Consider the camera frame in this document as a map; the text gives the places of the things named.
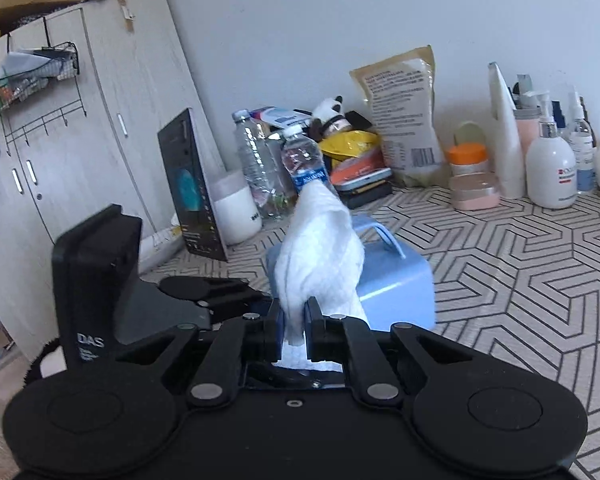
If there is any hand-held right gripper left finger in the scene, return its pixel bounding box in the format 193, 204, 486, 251
115, 299, 287, 408

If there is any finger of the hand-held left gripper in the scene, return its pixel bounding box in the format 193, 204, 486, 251
158, 276, 273, 330

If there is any white and blue packet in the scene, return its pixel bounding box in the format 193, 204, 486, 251
250, 106, 312, 132

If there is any pink compact case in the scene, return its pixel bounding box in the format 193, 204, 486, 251
449, 171, 502, 211

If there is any white cleaning cloth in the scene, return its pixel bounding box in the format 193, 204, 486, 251
272, 182, 370, 373

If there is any white pump bottle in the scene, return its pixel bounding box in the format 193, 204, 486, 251
525, 92, 579, 210

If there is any white jar with pink lid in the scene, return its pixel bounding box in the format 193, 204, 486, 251
207, 170, 264, 246

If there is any black wire door rack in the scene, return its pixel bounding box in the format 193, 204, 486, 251
0, 42, 89, 157

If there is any small water bottle blue label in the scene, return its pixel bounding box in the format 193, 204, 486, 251
280, 126, 339, 202

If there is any beige stand-up pouch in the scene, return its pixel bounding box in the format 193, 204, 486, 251
349, 45, 449, 189

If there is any large clear plastic bottle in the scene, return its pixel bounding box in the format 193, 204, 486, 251
231, 109, 299, 221

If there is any black cardboard box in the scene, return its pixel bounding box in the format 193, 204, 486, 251
157, 107, 230, 262

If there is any clear spray bottle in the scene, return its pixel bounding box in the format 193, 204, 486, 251
565, 85, 599, 194

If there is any panda plush toy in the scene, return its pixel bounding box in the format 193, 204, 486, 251
311, 96, 352, 137

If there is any jar with orange lid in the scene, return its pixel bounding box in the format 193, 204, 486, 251
446, 142, 491, 179

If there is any white and yellow packet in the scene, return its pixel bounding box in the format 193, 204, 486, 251
140, 226, 182, 262

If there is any light wooden wardrobe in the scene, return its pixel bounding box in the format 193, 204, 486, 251
0, 0, 227, 361

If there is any geometric patterned tablecloth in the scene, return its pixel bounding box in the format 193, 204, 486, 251
142, 180, 600, 480

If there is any pink pump bottle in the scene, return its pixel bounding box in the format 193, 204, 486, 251
512, 91, 552, 161

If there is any tall white tube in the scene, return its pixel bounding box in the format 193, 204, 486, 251
487, 61, 526, 200

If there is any grey flat case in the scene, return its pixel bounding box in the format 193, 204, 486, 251
335, 167, 394, 194

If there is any black book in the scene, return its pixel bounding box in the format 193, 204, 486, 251
340, 182, 394, 210

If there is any yellow snack packet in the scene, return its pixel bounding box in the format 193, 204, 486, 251
319, 130, 382, 171

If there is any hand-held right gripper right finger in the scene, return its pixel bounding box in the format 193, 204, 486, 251
304, 297, 481, 403

